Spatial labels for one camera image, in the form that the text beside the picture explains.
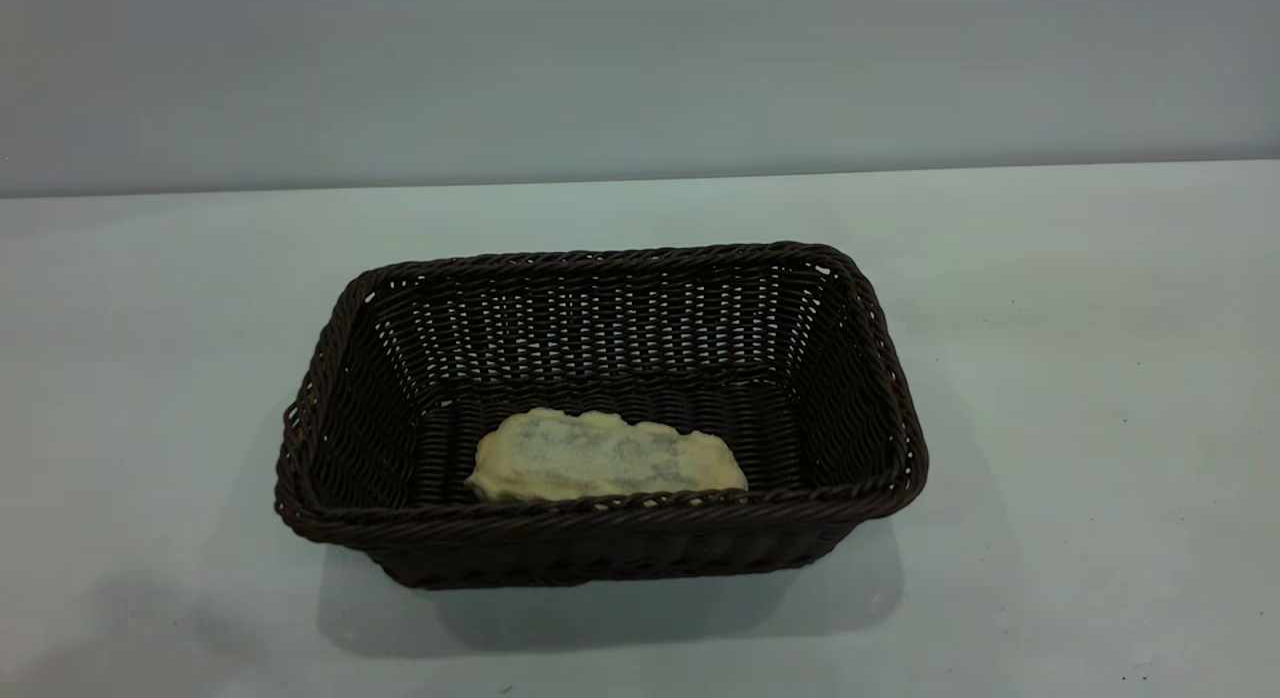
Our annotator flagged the ridged golden bread loaf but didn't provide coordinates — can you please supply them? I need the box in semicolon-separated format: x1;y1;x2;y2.
466;408;750;504

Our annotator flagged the dark brown wicker basket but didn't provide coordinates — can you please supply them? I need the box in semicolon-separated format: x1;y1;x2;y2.
274;241;930;591

